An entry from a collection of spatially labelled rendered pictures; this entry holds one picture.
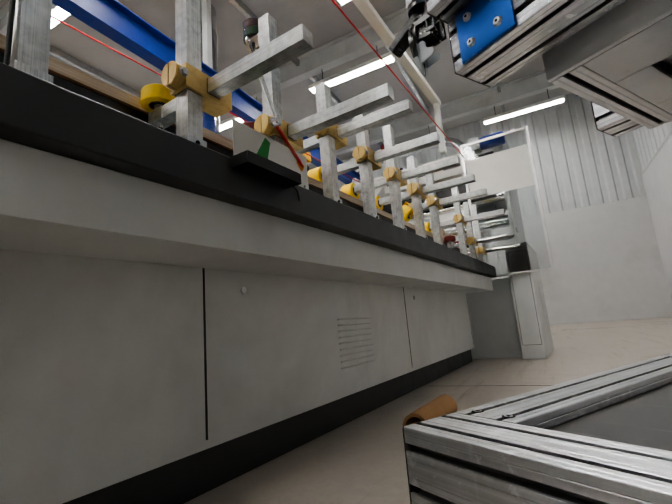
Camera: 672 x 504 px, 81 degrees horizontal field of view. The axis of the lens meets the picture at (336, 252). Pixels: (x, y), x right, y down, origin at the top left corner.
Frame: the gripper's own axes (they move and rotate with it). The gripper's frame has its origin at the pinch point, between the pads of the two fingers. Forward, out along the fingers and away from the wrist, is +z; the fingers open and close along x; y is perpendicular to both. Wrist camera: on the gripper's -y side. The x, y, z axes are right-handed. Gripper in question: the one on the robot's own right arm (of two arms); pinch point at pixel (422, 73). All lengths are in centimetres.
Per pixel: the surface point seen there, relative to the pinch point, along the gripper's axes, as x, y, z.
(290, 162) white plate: -32.7, -21.9, 27.9
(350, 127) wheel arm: -7.6, -21.8, 10.0
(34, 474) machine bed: -79, -36, 88
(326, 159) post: -13.1, -27.8, 19.7
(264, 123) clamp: -40.2, -21.9, 19.9
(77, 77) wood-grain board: -75, -36, 16
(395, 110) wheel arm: -4.8, -7.2, 10.1
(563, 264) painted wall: 846, -162, -21
